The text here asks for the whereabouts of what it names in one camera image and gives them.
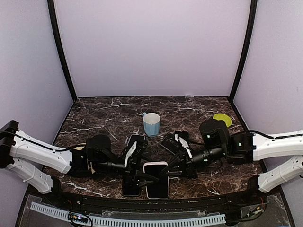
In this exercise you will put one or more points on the lime green bowl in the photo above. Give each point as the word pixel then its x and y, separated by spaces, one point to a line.
pixel 223 117

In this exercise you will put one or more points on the black smartphone under pile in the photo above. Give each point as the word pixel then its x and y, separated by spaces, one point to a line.
pixel 183 134

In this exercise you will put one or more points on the black phone case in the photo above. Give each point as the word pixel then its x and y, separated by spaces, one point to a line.
pixel 123 194

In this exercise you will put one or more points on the black front rail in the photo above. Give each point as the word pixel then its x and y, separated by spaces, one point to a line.
pixel 227 202

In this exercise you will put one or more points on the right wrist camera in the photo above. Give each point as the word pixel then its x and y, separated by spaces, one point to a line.
pixel 173 143

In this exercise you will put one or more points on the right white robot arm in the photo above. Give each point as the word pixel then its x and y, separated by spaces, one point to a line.
pixel 239 148

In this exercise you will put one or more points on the black frame post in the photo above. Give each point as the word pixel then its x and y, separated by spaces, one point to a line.
pixel 245 49
pixel 59 47

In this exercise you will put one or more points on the blue ceramic mug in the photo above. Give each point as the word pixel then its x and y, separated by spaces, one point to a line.
pixel 151 122

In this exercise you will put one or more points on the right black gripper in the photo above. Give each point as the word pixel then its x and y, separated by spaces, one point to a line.
pixel 185 166

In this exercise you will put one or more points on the right black frame post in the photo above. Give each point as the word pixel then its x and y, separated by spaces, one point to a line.
pixel 245 49

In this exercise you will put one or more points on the white slotted cable duct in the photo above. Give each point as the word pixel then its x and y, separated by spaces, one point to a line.
pixel 124 219

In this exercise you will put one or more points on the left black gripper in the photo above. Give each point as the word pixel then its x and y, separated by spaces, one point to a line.
pixel 130 172

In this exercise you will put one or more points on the left black frame post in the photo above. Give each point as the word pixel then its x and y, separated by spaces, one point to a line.
pixel 59 47

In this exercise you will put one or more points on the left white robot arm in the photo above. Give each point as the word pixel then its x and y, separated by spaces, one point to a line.
pixel 19 151

